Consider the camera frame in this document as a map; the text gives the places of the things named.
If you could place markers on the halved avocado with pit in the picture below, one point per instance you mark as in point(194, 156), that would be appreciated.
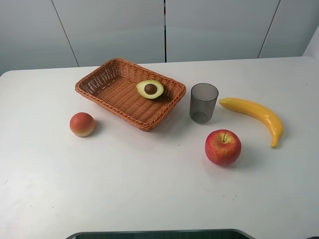
point(150, 89)

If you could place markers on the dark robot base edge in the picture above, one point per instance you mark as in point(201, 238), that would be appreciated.
point(179, 234)

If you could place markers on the orange wicker basket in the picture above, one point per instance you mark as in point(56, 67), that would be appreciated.
point(113, 87)

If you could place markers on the grey translucent plastic cup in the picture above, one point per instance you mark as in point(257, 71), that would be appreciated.
point(202, 102)

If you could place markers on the red apple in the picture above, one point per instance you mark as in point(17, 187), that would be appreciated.
point(222, 147)

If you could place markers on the red-orange peach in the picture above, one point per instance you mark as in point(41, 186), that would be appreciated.
point(82, 124)

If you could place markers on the yellow banana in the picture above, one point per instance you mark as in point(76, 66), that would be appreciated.
point(259, 112)

